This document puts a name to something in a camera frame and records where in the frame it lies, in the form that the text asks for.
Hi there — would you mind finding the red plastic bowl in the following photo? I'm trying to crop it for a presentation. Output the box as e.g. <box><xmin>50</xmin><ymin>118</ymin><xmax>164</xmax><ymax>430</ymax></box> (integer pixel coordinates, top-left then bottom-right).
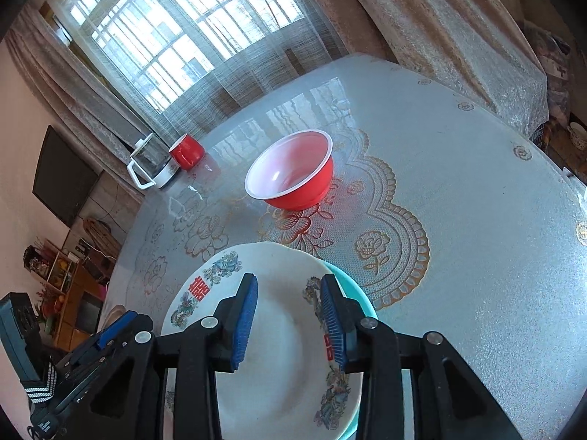
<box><xmin>244</xmin><ymin>129</ymin><xmax>334</xmax><ymax>210</ymax></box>

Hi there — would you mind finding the beige curtain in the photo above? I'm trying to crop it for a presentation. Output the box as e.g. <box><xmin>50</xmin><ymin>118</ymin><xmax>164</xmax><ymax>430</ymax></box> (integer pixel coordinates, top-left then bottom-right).
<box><xmin>330</xmin><ymin>0</ymin><xmax>550</xmax><ymax>140</ymax></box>
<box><xmin>9</xmin><ymin>7</ymin><xmax>154</xmax><ymax>185</ymax></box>

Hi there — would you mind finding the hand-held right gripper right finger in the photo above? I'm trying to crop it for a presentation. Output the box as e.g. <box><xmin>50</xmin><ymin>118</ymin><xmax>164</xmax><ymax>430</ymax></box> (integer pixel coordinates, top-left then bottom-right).
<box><xmin>320</xmin><ymin>274</ymin><xmax>524</xmax><ymax>440</ymax></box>

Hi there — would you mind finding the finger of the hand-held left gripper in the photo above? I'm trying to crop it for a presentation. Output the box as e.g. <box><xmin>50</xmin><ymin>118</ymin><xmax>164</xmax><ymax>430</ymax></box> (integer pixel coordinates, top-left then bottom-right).
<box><xmin>55</xmin><ymin>310</ymin><xmax>153</xmax><ymax>379</ymax></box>

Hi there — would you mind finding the gold lace table mat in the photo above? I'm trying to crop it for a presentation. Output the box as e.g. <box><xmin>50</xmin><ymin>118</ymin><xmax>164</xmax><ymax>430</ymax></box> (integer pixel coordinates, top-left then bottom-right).
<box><xmin>142</xmin><ymin>128</ymin><xmax>432</xmax><ymax>312</ymax></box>

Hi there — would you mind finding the white patterned cup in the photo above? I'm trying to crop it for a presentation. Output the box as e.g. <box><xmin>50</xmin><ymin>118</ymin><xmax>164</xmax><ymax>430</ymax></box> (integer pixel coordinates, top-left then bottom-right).
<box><xmin>569</xmin><ymin>121</ymin><xmax>587</xmax><ymax>150</ymax></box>

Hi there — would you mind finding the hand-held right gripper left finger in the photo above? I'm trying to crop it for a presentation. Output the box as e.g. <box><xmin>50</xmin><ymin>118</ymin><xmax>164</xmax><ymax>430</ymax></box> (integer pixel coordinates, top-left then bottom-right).
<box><xmin>50</xmin><ymin>274</ymin><xmax>258</xmax><ymax>440</ymax></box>

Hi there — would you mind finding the sheer white curtain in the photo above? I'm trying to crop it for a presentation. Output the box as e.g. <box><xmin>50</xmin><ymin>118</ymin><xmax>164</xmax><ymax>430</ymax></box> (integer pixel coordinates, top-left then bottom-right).
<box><xmin>46</xmin><ymin>0</ymin><xmax>355</xmax><ymax>140</ymax></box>

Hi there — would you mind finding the wooden cabinet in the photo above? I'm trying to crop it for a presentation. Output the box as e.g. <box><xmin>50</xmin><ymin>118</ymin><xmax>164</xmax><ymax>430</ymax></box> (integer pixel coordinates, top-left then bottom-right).
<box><xmin>23</xmin><ymin>237</ymin><xmax>116</xmax><ymax>352</ymax></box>

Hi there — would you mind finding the barred window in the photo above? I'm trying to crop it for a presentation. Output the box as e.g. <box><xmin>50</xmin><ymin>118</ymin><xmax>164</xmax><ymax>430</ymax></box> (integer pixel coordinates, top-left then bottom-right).
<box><xmin>59</xmin><ymin>0</ymin><xmax>309</xmax><ymax>111</ymax></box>

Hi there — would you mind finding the white glass kettle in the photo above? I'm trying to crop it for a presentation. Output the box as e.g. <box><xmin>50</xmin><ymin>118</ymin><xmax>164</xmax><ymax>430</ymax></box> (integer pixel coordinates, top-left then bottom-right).
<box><xmin>127</xmin><ymin>133</ymin><xmax>181</xmax><ymax>190</ymax></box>

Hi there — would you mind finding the teal plate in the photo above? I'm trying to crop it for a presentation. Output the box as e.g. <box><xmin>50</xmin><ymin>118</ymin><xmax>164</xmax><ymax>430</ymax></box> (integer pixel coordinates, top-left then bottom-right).
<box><xmin>323</xmin><ymin>260</ymin><xmax>379</xmax><ymax>440</ymax></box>

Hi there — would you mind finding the black television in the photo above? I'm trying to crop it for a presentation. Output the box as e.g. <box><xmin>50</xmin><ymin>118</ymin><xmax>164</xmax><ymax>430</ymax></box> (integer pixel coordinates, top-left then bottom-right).
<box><xmin>32</xmin><ymin>125</ymin><xmax>102</xmax><ymax>228</ymax></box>

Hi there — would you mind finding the red mug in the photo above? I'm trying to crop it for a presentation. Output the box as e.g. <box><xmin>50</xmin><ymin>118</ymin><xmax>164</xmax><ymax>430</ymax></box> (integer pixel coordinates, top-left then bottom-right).
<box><xmin>169</xmin><ymin>134</ymin><xmax>204</xmax><ymax>170</ymax></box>

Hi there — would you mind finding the white dragon print plate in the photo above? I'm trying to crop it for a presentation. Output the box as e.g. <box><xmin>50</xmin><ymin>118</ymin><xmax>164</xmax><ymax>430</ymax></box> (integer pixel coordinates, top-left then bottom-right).
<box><xmin>160</xmin><ymin>241</ymin><xmax>365</xmax><ymax>440</ymax></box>

